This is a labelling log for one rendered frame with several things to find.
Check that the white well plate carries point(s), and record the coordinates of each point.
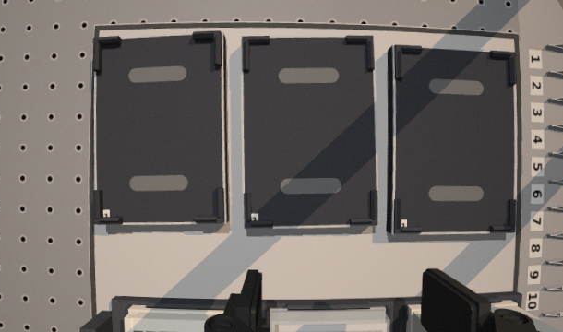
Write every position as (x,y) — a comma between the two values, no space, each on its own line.
(143,319)

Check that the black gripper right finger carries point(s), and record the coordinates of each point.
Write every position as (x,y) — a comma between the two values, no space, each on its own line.
(449,306)

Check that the grey perforated base plate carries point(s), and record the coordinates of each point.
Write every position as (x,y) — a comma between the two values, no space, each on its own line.
(45,76)

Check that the grey deep-well block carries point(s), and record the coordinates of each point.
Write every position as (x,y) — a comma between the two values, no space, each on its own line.
(414,313)

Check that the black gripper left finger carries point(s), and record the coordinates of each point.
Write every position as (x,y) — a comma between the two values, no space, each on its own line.
(243,311)

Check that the grey multi-well plate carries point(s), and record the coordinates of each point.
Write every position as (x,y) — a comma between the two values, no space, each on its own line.
(359,320)

